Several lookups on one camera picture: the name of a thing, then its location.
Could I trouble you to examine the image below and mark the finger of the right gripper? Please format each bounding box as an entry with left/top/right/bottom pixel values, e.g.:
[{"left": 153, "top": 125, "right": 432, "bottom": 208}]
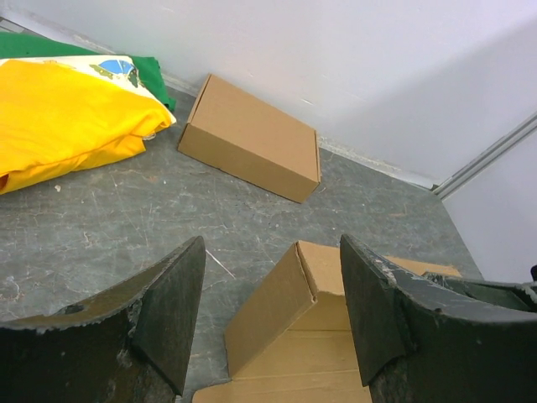
[{"left": 424, "top": 272, "right": 536, "bottom": 311}]

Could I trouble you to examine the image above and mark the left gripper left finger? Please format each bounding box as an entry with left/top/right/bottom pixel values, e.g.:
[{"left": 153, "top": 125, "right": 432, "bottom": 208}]
[{"left": 1, "top": 236, "right": 206, "bottom": 397}]

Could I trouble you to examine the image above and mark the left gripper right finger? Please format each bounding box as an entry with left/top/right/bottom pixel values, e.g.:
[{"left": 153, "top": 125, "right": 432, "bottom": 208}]
[{"left": 340, "top": 234, "right": 536, "bottom": 386}]

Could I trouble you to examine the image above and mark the cardboard box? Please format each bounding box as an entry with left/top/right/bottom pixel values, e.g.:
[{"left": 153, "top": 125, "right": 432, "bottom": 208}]
[
  {"left": 178, "top": 74, "right": 321, "bottom": 203},
  {"left": 190, "top": 239, "right": 462, "bottom": 403}
]

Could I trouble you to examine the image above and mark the closed folded cardboard box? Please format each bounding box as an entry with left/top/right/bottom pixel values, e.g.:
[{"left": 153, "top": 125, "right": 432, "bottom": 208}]
[{"left": 178, "top": 74, "right": 321, "bottom": 203}]

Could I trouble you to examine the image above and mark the green yellow white cloth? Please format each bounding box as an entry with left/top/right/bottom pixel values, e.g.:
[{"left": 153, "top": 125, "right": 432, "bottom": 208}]
[{"left": 1, "top": 32, "right": 176, "bottom": 194}]

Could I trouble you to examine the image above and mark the right aluminium frame post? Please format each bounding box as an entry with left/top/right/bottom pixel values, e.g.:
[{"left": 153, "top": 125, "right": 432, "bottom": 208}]
[{"left": 430, "top": 113, "right": 536, "bottom": 200}]

